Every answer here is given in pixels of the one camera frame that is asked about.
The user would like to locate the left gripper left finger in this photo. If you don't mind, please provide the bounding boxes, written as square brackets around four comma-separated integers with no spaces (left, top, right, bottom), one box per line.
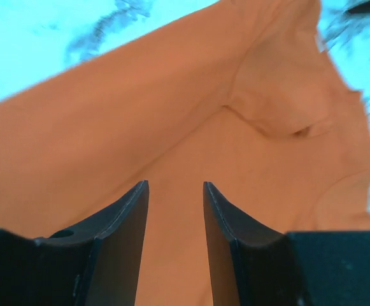
[33,180,149,305]

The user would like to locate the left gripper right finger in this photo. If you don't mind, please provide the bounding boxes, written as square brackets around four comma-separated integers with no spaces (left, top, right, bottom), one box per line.
[203,182,302,305]

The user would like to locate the orange t shirt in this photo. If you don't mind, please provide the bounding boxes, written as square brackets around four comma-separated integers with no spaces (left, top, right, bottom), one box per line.
[0,1,370,305]

